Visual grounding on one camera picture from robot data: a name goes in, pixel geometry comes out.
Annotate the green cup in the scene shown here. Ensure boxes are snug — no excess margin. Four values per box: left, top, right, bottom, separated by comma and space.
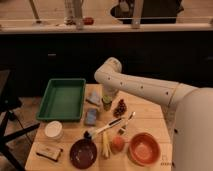
102, 96, 112, 111

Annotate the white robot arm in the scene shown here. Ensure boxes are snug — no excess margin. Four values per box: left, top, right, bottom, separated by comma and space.
94, 57, 213, 171

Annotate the green plastic tray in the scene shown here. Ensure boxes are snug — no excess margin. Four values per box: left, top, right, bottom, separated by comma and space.
36, 78, 86, 122

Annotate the pine cone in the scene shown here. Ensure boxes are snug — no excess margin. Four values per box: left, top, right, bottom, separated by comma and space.
113, 99, 127, 117

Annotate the blue sponge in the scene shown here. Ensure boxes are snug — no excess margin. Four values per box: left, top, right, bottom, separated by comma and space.
84, 108, 98, 126

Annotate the small paint brush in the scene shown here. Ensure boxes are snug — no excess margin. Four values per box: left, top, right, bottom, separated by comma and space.
118, 112, 136, 135

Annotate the orange fruit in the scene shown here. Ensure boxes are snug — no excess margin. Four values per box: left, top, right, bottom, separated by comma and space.
111, 136, 125, 152

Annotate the red object on counter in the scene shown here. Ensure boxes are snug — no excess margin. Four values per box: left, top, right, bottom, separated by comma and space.
83, 17, 94, 25

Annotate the white cup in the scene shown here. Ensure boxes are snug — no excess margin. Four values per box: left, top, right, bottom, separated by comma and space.
44, 121, 63, 140

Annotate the dark purple bowl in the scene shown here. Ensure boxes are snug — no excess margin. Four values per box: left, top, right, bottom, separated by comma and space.
69, 139, 97, 169

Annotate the orange bowl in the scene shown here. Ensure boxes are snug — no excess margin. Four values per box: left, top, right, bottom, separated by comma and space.
128, 132, 161, 167

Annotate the wooden block eraser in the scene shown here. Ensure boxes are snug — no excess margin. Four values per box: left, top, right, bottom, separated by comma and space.
36, 144, 63, 162

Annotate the black chair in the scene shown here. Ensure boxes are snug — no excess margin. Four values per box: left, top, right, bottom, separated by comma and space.
0, 70, 40, 171

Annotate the white handled brush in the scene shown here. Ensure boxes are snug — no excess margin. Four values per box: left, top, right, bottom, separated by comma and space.
83, 118, 122, 139

